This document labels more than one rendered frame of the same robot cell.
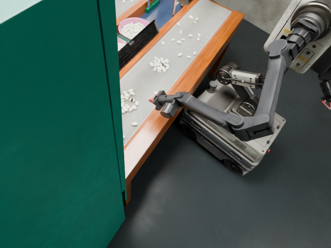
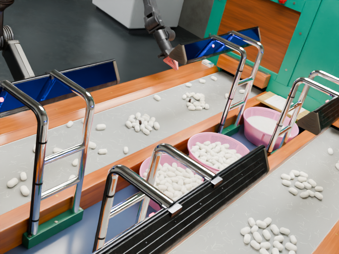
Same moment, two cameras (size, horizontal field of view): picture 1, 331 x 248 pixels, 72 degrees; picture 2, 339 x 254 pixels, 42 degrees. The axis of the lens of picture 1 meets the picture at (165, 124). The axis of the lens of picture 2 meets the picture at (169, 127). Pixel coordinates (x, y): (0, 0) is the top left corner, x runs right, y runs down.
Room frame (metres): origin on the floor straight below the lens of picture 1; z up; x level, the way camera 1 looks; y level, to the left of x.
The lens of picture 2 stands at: (2.67, 0.62, 1.67)
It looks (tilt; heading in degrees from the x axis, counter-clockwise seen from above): 30 degrees down; 194
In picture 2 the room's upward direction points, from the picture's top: 15 degrees clockwise
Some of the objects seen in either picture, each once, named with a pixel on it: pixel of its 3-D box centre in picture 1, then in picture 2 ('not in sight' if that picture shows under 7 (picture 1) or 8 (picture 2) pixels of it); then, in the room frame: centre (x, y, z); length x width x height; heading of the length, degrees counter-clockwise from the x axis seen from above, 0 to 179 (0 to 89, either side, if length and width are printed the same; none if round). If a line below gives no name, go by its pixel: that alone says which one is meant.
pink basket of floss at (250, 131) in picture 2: not in sight; (267, 129); (0.76, 0.62, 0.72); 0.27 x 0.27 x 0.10
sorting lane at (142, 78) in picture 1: (166, 61); (128, 130); (1.22, 0.11, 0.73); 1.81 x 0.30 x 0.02; 162
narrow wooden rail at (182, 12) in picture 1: (145, 52); (160, 155); (1.28, 0.28, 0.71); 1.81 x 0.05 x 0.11; 162
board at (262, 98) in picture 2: not in sight; (290, 109); (0.55, 0.69, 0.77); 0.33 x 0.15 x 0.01; 72
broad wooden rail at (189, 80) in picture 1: (189, 80); (92, 118); (1.16, -0.09, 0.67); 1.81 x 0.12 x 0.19; 162
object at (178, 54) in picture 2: (120, 55); (221, 42); (0.83, 0.30, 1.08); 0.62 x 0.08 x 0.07; 162
